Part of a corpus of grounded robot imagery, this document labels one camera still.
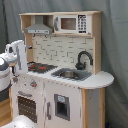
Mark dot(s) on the white toy microwave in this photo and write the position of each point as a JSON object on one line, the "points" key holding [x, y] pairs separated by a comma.
{"points": [[73, 24]]}

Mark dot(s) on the grey ice dispenser panel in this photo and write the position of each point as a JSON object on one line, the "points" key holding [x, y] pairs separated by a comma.
{"points": [[62, 107]]}

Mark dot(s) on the left red stove knob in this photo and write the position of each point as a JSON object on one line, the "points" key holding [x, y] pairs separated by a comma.
{"points": [[15, 79]]}

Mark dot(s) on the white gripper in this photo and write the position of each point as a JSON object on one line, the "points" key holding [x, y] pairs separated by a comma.
{"points": [[15, 54]]}

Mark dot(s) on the right red stove knob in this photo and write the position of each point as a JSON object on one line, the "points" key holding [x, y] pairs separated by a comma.
{"points": [[33, 84]]}

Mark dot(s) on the black toy stovetop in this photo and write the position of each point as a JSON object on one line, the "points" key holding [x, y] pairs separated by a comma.
{"points": [[39, 68]]}

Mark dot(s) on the grey toy sink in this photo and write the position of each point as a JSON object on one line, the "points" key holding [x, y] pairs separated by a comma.
{"points": [[72, 74]]}

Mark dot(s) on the grey range hood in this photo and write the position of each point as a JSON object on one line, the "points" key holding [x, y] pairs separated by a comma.
{"points": [[41, 26]]}

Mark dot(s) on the wooden toy kitchen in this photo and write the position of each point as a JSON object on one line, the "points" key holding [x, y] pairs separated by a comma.
{"points": [[64, 86]]}

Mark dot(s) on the toy oven door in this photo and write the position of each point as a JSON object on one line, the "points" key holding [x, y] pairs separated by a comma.
{"points": [[28, 103]]}

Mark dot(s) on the black toy faucet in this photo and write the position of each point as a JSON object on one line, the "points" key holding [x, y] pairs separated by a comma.
{"points": [[80, 64]]}

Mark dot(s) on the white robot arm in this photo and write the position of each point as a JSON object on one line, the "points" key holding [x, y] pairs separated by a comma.
{"points": [[20, 121]]}

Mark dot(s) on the red stove knob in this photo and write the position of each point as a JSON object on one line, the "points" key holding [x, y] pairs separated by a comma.
{"points": [[15, 79], [33, 84]]}

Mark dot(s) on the grey cupboard door handle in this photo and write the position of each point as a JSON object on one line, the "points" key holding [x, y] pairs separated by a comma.
{"points": [[48, 111]]}

